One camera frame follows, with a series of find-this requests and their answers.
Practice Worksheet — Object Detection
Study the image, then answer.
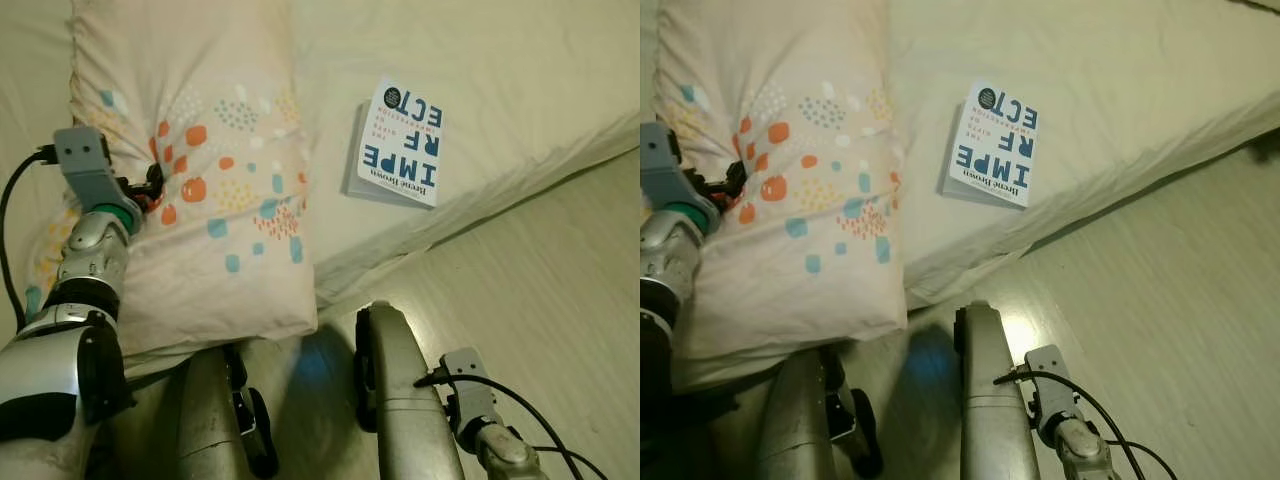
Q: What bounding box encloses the cream sheeted bed mattress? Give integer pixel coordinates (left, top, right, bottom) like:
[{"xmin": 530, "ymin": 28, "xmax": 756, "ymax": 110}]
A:
[
  {"xmin": 0, "ymin": 0, "xmax": 641, "ymax": 311},
  {"xmin": 640, "ymin": 0, "xmax": 1280, "ymax": 311}
]

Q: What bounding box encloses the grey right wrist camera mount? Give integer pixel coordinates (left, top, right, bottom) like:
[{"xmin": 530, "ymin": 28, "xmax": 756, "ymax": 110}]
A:
[
  {"xmin": 1020, "ymin": 345, "xmax": 1086, "ymax": 446},
  {"xmin": 430, "ymin": 347, "xmax": 501, "ymax": 451}
]

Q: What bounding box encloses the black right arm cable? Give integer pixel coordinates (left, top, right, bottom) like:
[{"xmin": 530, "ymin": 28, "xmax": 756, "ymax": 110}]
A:
[
  {"xmin": 413, "ymin": 372, "xmax": 606, "ymax": 480},
  {"xmin": 993, "ymin": 368, "xmax": 1181, "ymax": 480}
]

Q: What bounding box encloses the silver robot leg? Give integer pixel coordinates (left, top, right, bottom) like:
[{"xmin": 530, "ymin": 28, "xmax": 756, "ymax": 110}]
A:
[
  {"xmin": 175, "ymin": 345, "xmax": 281, "ymax": 480},
  {"xmin": 355, "ymin": 300, "xmax": 466, "ymax": 480},
  {"xmin": 755, "ymin": 345, "xmax": 886, "ymax": 480},
  {"xmin": 952, "ymin": 300, "xmax": 1041, "ymax": 480}
]

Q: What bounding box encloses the dotted cream pillow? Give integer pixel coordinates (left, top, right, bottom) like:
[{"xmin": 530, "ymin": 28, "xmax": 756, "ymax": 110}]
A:
[
  {"xmin": 655, "ymin": 0, "xmax": 909, "ymax": 366},
  {"xmin": 28, "ymin": 0, "xmax": 321, "ymax": 361}
]

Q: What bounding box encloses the silver robot right leg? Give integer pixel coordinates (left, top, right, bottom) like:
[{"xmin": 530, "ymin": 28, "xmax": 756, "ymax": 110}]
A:
[
  {"xmin": 952, "ymin": 300, "xmax": 1041, "ymax": 480},
  {"xmin": 355, "ymin": 300, "xmax": 466, "ymax": 480}
]

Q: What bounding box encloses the white blue lettered book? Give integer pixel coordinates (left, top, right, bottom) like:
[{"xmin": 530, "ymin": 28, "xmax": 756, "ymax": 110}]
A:
[
  {"xmin": 938, "ymin": 80, "xmax": 1041, "ymax": 209},
  {"xmin": 345, "ymin": 78, "xmax": 448, "ymax": 209}
]

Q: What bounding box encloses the silver robot left leg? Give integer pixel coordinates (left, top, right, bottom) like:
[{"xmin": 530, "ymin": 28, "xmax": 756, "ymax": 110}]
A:
[
  {"xmin": 175, "ymin": 345, "xmax": 281, "ymax": 480},
  {"xmin": 755, "ymin": 345, "xmax": 886, "ymax": 480}
]

